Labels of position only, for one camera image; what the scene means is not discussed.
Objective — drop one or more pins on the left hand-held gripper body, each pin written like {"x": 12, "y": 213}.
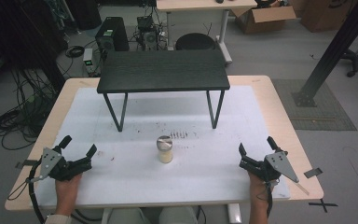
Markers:
{"x": 62, "y": 168}

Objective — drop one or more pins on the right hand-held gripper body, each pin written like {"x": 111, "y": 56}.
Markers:
{"x": 268, "y": 168}

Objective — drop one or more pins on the glass jar with metal lid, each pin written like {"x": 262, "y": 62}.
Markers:
{"x": 165, "y": 152}

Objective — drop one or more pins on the person's left hand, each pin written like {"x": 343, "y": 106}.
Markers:
{"x": 66, "y": 193}

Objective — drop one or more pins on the person's right hand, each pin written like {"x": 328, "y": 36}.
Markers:
{"x": 258, "y": 193}

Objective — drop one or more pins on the grey tape strip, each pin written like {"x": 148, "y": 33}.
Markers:
{"x": 26, "y": 163}
{"x": 312, "y": 173}

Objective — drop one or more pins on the grey floor mat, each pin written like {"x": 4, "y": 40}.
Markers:
{"x": 317, "y": 105}

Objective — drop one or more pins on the black tape cross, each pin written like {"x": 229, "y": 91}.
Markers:
{"x": 323, "y": 204}

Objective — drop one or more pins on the white table mat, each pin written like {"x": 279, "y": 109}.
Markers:
{"x": 167, "y": 180}

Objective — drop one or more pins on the white power supply box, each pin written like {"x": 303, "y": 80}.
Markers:
{"x": 90, "y": 62}

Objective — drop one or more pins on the person's legs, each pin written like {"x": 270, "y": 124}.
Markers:
{"x": 155, "y": 216}

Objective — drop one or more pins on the small black shelf table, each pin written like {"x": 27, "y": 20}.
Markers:
{"x": 163, "y": 70}

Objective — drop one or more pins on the black metal beam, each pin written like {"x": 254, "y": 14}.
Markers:
{"x": 332, "y": 49}

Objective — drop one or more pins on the black computer tower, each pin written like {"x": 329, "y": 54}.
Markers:
{"x": 112, "y": 35}

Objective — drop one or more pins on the round black stool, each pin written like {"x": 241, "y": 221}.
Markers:
{"x": 195, "y": 42}

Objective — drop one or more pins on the dark curtain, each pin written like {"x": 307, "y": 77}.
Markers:
{"x": 18, "y": 34}

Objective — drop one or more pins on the open cardboard box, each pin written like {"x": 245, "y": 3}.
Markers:
{"x": 261, "y": 18}

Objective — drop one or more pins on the open electronics unit with fan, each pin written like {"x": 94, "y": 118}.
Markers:
{"x": 149, "y": 34}

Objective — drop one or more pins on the closed cardboard box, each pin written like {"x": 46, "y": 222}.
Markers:
{"x": 326, "y": 15}

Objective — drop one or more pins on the light wooden desk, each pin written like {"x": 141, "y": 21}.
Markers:
{"x": 199, "y": 4}

